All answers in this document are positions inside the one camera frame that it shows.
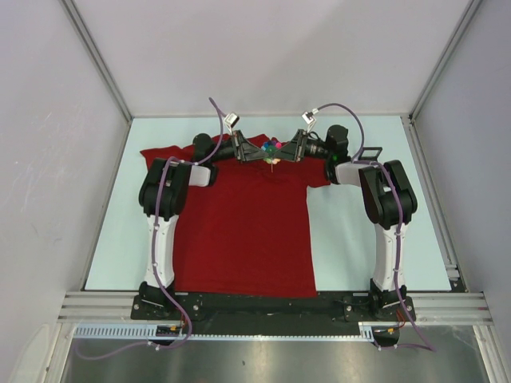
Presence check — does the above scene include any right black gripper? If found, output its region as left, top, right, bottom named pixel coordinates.
left=271, top=129, right=332, bottom=163

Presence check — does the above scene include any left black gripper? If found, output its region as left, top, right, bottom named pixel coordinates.
left=209, top=130, right=268, bottom=165

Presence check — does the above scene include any red t-shirt garment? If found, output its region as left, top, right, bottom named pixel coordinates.
left=145, top=157, right=330, bottom=298

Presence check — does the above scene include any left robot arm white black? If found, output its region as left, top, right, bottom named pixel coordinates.
left=139, top=130, right=270, bottom=319

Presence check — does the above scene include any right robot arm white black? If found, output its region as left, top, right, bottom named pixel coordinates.
left=267, top=124, right=418, bottom=320

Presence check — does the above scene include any black open small box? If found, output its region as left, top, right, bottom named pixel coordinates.
left=358, top=147, right=382, bottom=162

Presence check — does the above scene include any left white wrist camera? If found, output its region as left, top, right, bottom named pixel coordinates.
left=223, top=113, right=240, bottom=135

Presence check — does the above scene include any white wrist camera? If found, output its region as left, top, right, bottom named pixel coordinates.
left=302, top=109, right=319, bottom=133
left=223, top=113, right=240, bottom=135

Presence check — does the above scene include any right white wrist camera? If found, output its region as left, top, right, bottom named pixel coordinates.
left=302, top=109, right=319, bottom=133

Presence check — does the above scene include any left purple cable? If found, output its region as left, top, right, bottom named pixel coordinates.
left=74, top=97, right=232, bottom=361

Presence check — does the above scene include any purple cable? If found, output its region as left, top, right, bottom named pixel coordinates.
left=74, top=97, right=232, bottom=361
left=311, top=102, right=436, bottom=352

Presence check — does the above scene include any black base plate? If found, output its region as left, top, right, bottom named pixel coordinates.
left=130, top=287, right=416, bottom=322

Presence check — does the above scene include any slotted cable duct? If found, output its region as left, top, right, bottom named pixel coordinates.
left=74, top=323, right=374, bottom=342

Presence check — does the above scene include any aluminium front rail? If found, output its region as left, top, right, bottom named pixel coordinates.
left=57, top=291, right=493, bottom=326

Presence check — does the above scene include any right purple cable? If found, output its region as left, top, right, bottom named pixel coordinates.
left=311, top=102, right=436, bottom=352

